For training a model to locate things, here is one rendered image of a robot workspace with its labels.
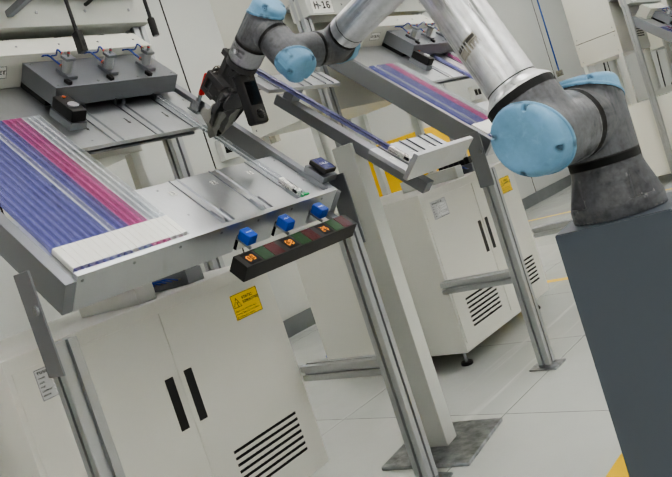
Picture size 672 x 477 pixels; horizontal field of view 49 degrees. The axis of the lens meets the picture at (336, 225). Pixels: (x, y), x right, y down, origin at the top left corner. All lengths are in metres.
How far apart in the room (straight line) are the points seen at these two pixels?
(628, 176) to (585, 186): 0.07
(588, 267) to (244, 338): 0.89
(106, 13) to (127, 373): 0.93
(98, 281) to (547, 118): 0.74
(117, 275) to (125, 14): 0.97
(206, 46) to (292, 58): 2.80
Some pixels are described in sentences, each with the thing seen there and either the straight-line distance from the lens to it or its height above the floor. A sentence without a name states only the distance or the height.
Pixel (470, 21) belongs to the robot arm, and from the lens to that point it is 1.18.
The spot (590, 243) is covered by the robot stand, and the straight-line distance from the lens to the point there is 1.23.
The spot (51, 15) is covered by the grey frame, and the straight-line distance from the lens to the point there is 1.95.
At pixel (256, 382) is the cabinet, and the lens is 1.82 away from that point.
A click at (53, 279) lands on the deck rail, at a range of 1.23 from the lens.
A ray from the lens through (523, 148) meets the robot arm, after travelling 1.12.
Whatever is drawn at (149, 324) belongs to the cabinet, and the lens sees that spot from 1.65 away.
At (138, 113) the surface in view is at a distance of 1.80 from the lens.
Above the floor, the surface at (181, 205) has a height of 0.79.
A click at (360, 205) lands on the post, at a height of 0.67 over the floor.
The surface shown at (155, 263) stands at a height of 0.71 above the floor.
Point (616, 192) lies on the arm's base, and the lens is 1.23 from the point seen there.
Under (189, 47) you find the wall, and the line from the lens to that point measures 4.21.
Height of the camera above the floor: 0.74
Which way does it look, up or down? 3 degrees down
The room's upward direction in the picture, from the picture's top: 18 degrees counter-clockwise
